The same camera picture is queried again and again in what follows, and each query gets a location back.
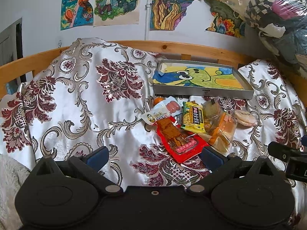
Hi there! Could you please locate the floral satin sofa cover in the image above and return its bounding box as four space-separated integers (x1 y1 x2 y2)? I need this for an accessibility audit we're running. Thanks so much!
0 37 307 230

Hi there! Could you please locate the chibi boy poster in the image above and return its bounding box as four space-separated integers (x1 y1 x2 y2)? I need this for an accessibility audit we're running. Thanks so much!
93 0 140 27

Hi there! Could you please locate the anime girl poster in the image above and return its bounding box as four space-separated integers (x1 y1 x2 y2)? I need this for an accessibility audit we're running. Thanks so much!
60 0 94 31

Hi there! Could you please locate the plastic bag of clothes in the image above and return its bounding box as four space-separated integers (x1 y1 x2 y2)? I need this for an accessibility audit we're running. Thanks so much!
220 0 306 77

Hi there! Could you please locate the orange cake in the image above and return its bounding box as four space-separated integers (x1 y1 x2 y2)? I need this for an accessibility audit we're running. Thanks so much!
202 99 237 154

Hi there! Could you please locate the swirly colourful poster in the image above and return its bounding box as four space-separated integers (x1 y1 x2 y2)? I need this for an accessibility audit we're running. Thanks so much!
150 0 195 31

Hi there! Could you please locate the orange mandarin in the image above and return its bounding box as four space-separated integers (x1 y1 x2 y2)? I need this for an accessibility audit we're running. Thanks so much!
153 97 164 106

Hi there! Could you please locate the grey tray with cartoon drawing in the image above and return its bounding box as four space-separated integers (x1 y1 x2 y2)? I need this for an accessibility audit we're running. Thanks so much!
153 60 254 100

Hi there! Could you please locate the white fluffy blanket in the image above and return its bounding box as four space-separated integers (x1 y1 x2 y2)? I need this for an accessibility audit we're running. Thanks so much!
1 154 30 229

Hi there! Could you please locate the red spicy snack packet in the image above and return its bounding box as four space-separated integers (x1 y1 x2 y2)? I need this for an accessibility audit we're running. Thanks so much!
155 116 209 163

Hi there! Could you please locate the yellow green snack packet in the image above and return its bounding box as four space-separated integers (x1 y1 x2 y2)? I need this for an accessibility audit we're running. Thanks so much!
181 102 205 133

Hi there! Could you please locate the white wall pipe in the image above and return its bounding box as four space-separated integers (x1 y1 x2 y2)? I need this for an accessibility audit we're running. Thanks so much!
144 0 151 40

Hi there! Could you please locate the pink sausage pack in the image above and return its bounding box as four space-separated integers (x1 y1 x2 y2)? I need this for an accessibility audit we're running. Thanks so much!
141 97 182 125

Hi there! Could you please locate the round rice cracker pack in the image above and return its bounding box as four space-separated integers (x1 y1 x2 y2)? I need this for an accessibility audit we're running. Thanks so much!
233 110 257 127

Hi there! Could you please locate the wooden sofa frame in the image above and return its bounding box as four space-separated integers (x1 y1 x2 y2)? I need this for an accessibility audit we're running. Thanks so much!
0 40 307 106

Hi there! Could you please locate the torn flower poster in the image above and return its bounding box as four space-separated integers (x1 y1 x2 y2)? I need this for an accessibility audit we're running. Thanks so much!
204 0 245 38

